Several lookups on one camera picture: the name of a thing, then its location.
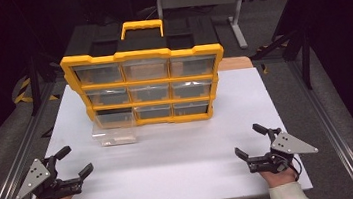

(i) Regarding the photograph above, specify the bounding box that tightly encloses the white table board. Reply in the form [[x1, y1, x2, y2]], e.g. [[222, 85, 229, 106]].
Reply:
[[36, 59, 314, 199]]

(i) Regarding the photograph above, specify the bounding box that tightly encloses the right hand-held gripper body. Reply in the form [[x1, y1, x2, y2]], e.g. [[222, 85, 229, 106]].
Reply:
[[244, 123, 321, 177]]

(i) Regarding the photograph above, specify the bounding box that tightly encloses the yellow black floor tape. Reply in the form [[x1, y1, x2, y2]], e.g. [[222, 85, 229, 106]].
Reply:
[[10, 74, 60, 106]]

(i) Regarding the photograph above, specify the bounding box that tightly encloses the aluminium rail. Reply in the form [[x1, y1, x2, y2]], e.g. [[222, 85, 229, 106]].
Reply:
[[0, 81, 71, 199], [285, 52, 353, 199]]

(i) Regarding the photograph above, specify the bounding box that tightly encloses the black tripod stand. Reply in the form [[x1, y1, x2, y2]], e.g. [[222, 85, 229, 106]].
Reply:
[[247, 27, 318, 97], [17, 52, 66, 118]]

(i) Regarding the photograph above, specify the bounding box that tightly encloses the person's right hand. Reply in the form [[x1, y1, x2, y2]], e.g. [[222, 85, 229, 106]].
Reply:
[[259, 165, 300, 190]]

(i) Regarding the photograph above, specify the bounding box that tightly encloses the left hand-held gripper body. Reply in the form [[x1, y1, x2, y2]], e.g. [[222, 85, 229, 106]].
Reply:
[[10, 153, 85, 199]]

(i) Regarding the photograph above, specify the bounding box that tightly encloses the yellow black drawer organizer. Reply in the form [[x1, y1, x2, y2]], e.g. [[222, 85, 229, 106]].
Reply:
[[55, 10, 232, 137]]

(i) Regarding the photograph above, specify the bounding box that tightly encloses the set of clear plastic drawers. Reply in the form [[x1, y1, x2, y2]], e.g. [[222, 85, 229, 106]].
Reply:
[[71, 50, 223, 129]]

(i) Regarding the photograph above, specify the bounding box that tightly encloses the pulled-out clear plastic drawer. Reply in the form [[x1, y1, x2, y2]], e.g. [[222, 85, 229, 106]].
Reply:
[[88, 106, 139, 149]]

